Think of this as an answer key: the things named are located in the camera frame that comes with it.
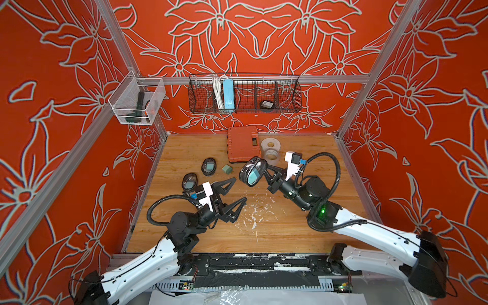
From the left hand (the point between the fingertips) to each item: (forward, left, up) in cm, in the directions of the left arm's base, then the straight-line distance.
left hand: (239, 189), depth 58 cm
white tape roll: (+50, -11, -32) cm, 60 cm away
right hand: (+8, -5, +2) cm, 10 cm away
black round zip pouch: (+21, +29, -32) cm, 48 cm away
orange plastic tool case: (+46, +2, -28) cm, 54 cm away
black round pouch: (+30, +20, -31) cm, 48 cm away
